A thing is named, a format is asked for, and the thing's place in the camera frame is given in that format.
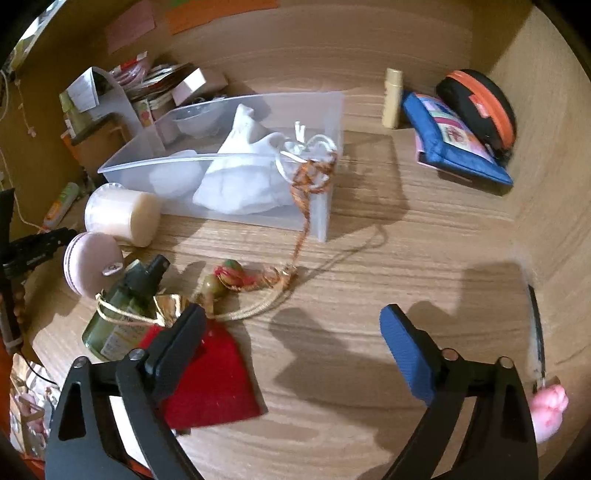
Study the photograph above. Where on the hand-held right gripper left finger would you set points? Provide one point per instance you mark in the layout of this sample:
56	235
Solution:
184	337

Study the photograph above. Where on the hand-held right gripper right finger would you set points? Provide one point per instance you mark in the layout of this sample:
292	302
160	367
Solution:
406	355

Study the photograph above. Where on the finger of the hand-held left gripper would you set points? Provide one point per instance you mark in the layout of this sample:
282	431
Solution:
41	249

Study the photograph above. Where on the pink round case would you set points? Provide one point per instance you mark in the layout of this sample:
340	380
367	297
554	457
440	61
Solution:
87	263

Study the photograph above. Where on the red felt pouch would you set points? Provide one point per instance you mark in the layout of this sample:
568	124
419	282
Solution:
217	387

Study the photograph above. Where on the green pump bottle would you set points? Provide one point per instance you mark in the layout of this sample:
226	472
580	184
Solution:
117	327

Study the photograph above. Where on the white plastic cup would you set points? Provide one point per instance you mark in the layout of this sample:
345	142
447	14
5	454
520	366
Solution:
115	212

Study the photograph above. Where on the clear plastic box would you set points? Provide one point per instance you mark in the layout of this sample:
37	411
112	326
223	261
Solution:
323	217

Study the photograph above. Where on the blue zip pouch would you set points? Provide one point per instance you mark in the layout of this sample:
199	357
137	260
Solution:
452	138

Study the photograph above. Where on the wooden desktop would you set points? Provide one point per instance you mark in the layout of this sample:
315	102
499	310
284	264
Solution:
369	258

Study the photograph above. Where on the green orange sunscreen tube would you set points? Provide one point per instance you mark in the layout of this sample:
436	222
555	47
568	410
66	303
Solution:
60	205

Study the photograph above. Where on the pink patterned bag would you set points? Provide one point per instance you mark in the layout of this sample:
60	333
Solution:
32	406

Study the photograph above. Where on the white cloth pouch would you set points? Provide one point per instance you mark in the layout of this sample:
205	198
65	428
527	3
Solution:
175	177
240	170

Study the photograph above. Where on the white folded paper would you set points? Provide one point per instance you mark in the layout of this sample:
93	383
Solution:
83	87

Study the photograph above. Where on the white paper sheets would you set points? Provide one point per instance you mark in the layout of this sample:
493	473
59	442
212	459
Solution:
115	97

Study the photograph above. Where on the fruit picture box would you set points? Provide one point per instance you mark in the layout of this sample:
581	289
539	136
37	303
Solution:
145	113

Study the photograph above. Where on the small clear bowl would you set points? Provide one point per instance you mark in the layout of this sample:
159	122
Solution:
198	120

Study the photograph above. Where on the small white box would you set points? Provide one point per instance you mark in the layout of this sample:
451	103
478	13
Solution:
194	83

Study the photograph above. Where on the pink paper note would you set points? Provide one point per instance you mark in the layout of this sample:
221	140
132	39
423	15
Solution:
129	27

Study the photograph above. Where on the cream lip balm tube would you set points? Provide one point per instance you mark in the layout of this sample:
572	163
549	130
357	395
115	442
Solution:
392	97

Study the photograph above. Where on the black orange round case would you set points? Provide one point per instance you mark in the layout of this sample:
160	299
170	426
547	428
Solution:
480	106

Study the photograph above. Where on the orange paper note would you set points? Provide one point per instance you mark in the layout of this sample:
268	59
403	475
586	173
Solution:
217	14

